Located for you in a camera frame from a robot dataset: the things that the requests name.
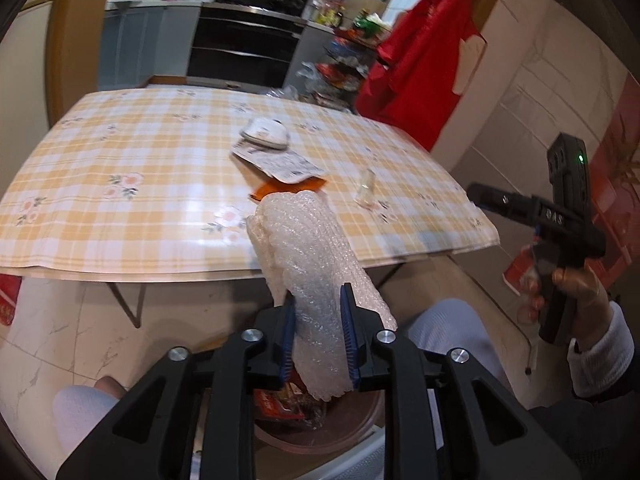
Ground person's leg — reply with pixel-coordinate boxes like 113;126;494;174
405;299;513;411
52;377;131;478

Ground clear plastic bag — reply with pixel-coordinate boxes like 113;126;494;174
299;60;322;87

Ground red decorated panel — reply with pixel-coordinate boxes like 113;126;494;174
585;72;640;291

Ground person's right forearm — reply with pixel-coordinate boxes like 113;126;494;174
567;302;640;441

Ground white printed paper leaflet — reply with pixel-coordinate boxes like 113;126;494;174
230;137;326;183

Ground small clear plastic piece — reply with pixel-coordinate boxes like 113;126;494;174
356;169;377;208

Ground black floor cable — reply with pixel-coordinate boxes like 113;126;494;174
520;330;538;376

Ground person's right leg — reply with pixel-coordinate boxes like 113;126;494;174
405;299;513;411

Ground brown trash bin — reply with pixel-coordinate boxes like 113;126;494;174
252;382;388;456

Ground red white packet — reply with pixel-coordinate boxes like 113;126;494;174
502;245;543;323

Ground red bag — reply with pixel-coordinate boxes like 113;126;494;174
0;272;23;326

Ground grey kitchen cabinet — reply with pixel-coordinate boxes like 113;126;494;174
97;2;203;93

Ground bottles on kitchen counter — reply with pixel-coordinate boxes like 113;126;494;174
312;0;346;26

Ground person's left leg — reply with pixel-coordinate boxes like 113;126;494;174
52;377;131;478

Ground white bubble wrap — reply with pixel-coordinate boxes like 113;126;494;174
245;192;398;402

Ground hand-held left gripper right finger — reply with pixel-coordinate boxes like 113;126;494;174
340;282;583;480

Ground yellow plaid floral tablecloth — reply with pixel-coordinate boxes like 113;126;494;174
0;87;501;283

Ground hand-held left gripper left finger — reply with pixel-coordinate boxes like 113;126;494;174
55;292;298;480

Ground person's right hand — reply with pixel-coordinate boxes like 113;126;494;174
520;264;616;338

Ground black kitchen stove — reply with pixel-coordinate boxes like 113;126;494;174
187;0;321;88

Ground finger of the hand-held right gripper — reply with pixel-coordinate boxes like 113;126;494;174
466;182;538;216

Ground red snack packet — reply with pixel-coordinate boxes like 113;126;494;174
254;380;326;428

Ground brown orange snack packet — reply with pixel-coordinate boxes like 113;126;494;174
249;175;328;203

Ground wooden door frame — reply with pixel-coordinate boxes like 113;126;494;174
45;0;108;131

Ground red hanging garment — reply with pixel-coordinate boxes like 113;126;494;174
355;0;488;151

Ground white round lid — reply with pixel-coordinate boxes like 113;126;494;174
240;116;291;151

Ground metal table leg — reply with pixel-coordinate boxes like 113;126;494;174
107;282;148;328

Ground black wire snack rack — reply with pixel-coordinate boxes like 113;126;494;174
300;10;396;111

